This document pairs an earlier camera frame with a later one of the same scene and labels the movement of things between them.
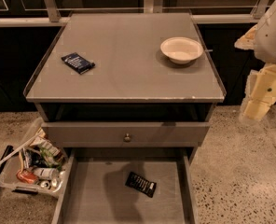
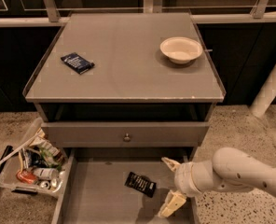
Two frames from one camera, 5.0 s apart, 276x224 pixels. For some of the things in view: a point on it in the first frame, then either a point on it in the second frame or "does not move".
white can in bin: [45, 173] does not move
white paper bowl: [182, 49] does not move
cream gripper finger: [255, 109] → [174, 201]
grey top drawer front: [126, 134] does not move
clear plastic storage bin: [36, 165] does not move
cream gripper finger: [247, 41] → [173, 165]
